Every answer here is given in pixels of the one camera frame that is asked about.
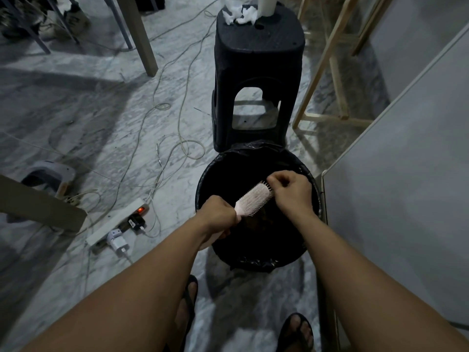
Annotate person's foot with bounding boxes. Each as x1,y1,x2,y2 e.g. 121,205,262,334
172,280,195,352
282,317,315,352

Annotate white plug adapter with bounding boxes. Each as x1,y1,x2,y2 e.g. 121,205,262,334
106,229,130,255

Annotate white power strip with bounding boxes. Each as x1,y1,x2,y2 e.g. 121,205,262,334
86,198,151,247

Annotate wooden board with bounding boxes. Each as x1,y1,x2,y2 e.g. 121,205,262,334
0,174,88,233

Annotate black flip-flop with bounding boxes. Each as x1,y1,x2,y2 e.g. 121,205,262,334
175,275,199,352
276,313,315,352

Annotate person's right hand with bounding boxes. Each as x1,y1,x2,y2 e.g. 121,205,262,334
266,170,322,221

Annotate black plug adapter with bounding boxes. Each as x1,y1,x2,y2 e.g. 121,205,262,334
127,214,147,231

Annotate black plastic bin liner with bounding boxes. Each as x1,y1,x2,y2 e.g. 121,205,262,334
196,141,325,273

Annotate white cabinet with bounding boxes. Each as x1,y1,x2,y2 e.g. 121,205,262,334
316,0,469,352

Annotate person's right foot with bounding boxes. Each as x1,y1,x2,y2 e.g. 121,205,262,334
282,317,315,352

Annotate black right flip-flop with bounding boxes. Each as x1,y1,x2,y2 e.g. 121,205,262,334
276,313,315,352

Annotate black plastic stool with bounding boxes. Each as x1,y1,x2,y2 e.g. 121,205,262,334
211,1,306,154

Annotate person's left foot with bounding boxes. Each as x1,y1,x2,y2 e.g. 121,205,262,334
172,280,195,352

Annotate person's left hand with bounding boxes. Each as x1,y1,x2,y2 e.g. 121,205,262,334
194,196,243,252

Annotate wooden table leg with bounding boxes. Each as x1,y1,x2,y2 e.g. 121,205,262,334
114,0,159,77

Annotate black trash bin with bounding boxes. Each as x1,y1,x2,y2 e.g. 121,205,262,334
195,143,324,270

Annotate grey metal chair legs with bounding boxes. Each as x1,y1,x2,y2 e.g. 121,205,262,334
0,0,133,55

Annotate white nail lamp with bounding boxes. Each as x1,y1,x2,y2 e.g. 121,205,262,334
21,160,77,200

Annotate person's left forearm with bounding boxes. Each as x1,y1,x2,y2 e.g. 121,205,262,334
20,215,209,352

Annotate crumpled white tissue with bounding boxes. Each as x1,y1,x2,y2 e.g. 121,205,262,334
222,0,260,26

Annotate white cable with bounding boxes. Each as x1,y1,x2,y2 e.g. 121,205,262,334
84,0,224,253

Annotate black left flip-flop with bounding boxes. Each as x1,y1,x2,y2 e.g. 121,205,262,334
175,275,199,352

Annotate wooden rack frame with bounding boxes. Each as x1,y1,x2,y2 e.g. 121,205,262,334
292,0,396,131

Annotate pink hair brush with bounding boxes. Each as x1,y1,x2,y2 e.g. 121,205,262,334
211,182,275,246

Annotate person's right forearm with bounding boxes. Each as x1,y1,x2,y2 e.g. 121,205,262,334
292,210,469,352

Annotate pair of sneakers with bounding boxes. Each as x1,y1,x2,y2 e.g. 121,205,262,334
0,0,92,41

